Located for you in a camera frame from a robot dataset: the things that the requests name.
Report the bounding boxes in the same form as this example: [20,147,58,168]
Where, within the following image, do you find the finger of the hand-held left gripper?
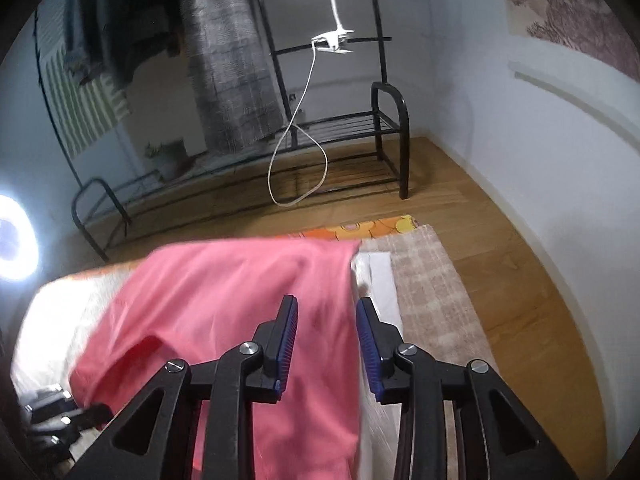
[24,383,77,411]
[30,402,115,450]

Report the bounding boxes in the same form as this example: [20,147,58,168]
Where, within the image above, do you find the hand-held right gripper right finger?
[355,297,578,480]

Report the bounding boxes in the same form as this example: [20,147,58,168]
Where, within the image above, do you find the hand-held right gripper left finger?
[65,294,299,480]

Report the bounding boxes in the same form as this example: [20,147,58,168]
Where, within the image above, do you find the pink garment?
[67,237,363,480]

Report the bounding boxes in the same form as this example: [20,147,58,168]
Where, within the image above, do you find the black metal clothes rack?
[71,0,411,263]

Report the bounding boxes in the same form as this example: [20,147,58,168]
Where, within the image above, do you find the dark hanging clothes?
[62,0,183,86]

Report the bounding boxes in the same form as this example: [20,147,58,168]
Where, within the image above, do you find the white bed sheet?
[351,251,403,341]

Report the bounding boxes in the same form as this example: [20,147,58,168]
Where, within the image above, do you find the orange patterned sheet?
[290,215,421,243]

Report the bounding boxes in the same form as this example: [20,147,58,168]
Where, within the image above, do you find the potted plant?
[144,141,188,181]

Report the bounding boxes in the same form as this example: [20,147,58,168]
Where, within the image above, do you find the black light stand pole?
[32,15,81,186]

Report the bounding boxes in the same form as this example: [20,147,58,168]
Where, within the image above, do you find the grey plaid hanging cloth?
[172,0,286,153]

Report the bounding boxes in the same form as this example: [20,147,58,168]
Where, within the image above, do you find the white clip lamp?
[260,0,357,56]

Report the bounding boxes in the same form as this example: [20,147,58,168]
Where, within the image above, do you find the ring light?
[0,194,38,278]

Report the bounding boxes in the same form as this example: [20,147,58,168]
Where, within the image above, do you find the white lamp cable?
[268,45,329,207]

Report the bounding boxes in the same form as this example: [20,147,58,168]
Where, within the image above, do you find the green striped wall hanging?
[35,0,130,158]

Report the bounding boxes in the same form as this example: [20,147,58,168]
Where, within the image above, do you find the white wall trim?
[507,60,640,161]

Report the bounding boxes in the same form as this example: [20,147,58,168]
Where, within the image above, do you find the tree print wall hanging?
[500,0,640,83]

